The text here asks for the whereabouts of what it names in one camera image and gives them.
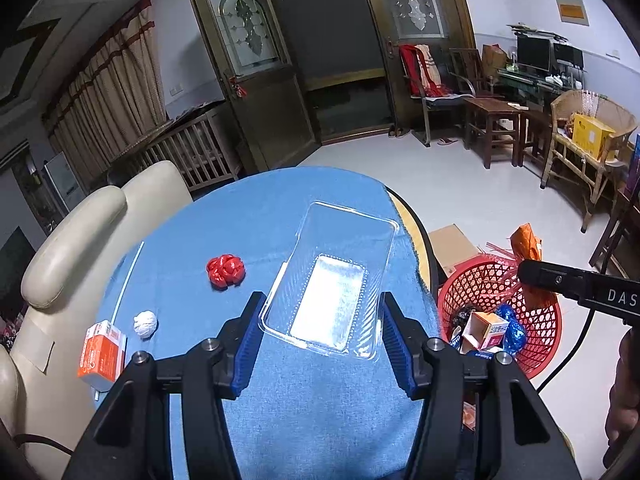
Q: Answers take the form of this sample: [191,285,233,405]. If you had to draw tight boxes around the wicker armchair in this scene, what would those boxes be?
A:
[540,90,639,232]

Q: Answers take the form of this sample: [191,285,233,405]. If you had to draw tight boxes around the orange plastic bag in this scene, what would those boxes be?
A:
[510,223,556,311]

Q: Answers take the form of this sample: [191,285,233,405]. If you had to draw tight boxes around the dark wooden armchair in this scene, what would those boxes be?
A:
[449,44,508,96]

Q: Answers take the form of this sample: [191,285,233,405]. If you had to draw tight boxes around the brown cardboard box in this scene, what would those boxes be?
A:
[428,223,480,278]

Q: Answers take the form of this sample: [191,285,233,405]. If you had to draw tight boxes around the cream leather sofa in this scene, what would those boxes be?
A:
[1,160,192,479]

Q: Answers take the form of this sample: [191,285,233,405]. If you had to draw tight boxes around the yellow cardboard box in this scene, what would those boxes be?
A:
[572,114,615,159]

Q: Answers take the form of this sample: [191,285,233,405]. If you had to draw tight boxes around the beige striped curtain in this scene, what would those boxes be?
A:
[42,0,167,188]

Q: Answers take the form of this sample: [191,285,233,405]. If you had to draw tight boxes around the closed wooden glass door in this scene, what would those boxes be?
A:
[368,0,476,129]

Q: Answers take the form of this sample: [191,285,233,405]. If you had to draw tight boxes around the computer monitor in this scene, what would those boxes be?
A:
[518,36,551,73]

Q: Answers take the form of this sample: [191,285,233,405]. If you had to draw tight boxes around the red plastic mesh basket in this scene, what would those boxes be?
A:
[437,252,563,380]

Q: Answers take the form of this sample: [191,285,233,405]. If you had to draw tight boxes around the red plastic bag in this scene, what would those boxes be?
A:
[205,254,246,290]

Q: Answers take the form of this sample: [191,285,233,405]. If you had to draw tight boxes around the dark wooden stool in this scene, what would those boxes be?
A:
[463,96,523,170]

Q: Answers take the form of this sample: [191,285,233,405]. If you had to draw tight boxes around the glass computer desk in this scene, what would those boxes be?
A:
[497,68,584,112]

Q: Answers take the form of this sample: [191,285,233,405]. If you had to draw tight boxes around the white drinking straw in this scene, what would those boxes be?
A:
[111,240,145,325]

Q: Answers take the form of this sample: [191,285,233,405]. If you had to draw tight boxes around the operator right hand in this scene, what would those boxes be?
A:
[603,327,639,468]

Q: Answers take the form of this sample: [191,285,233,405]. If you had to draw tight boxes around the wooden slatted crib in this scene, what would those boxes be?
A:
[107,101,242,192]

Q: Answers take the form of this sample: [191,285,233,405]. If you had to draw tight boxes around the orange white small carton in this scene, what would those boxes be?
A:
[77,320,127,392]

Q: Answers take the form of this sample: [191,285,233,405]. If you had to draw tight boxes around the blue snack wrapper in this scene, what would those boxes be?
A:
[496,304,527,356]

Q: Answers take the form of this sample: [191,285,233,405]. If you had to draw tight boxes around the white orange medicine box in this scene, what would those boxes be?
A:
[460,312,509,354]

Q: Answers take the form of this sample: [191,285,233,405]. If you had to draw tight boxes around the white paper ball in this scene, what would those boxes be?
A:
[134,311,158,340]

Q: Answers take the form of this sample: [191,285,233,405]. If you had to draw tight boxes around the clear plastic food tray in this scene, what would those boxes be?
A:
[258,202,399,361]

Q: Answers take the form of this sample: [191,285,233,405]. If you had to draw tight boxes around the round wooden table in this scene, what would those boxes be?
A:
[386,186,440,298]

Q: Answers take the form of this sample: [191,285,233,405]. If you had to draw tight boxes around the metal chair with red cloth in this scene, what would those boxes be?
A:
[399,44,476,148]

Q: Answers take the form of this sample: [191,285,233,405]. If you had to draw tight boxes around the open wooden glass door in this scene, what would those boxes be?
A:
[190,0,319,171]

